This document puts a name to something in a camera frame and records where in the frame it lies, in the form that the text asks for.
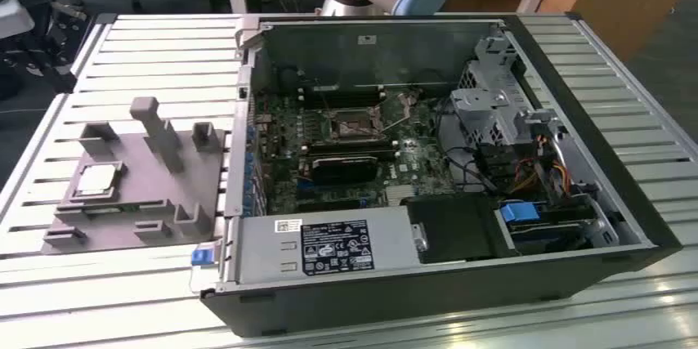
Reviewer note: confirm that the CPU socket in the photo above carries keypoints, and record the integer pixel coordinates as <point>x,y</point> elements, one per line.
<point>354,125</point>

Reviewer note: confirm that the silver CPU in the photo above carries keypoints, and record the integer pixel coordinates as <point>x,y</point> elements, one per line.
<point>97,179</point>

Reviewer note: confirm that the black equipment stand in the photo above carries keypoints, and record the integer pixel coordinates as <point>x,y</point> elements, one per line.
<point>43,50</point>

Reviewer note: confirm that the blue case latch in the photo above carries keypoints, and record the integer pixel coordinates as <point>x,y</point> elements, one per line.
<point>204,256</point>

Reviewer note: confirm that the black open PC case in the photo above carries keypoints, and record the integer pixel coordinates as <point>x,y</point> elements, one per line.
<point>382,304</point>

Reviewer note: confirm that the green motherboard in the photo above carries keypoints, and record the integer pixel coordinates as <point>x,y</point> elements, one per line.
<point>420,153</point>

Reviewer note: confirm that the black plastic shroud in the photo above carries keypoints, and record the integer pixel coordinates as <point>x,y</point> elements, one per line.
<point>459,226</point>

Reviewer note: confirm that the blue disk carrier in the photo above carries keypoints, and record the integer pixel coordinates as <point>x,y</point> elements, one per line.
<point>519,213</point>

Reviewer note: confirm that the grey parts rack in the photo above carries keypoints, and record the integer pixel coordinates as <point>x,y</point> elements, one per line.
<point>148,185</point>

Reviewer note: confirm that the grey power supply unit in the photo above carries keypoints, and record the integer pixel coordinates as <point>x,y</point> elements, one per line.
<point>262,242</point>

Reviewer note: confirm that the silver chipset heatsink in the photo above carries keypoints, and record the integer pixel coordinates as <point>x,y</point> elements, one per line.
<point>402,193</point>

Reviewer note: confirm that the black RAM slot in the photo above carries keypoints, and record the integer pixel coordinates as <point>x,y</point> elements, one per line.
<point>349,91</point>
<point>349,153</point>
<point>349,101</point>
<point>349,145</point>

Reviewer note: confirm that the perforated metal disk cage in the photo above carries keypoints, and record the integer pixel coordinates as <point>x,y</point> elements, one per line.
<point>480,112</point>

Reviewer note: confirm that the metal disk bay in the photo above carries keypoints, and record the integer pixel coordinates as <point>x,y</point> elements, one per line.
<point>605,226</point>

